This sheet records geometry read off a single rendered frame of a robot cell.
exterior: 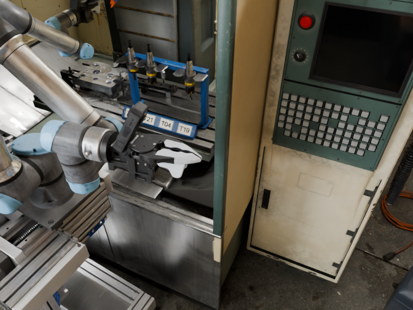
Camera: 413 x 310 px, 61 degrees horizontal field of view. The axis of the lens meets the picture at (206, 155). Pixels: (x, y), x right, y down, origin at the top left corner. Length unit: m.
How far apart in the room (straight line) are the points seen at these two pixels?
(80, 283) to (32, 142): 1.21
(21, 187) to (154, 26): 1.65
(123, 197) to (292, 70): 0.95
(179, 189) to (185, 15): 1.14
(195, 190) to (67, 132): 1.05
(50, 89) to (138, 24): 1.68
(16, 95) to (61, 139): 2.02
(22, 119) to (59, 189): 1.49
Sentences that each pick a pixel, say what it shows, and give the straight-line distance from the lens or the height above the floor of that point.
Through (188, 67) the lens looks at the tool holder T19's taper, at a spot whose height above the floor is 1.26.
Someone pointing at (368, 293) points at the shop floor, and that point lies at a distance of 2.52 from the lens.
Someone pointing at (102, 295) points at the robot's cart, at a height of 0.21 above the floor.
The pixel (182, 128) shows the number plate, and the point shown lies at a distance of 1.85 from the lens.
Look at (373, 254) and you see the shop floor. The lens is 2.69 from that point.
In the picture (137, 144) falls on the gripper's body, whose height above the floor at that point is 1.59.
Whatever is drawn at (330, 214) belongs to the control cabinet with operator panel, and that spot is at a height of 0.64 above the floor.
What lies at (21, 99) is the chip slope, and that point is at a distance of 2.81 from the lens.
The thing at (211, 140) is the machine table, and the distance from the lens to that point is 1.84.
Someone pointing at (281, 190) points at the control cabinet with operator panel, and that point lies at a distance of 1.89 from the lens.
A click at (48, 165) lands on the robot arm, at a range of 1.17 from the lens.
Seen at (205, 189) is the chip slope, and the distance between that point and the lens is 1.73.
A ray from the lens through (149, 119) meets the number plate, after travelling 1.94.
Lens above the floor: 2.06
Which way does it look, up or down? 42 degrees down
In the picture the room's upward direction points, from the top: straight up
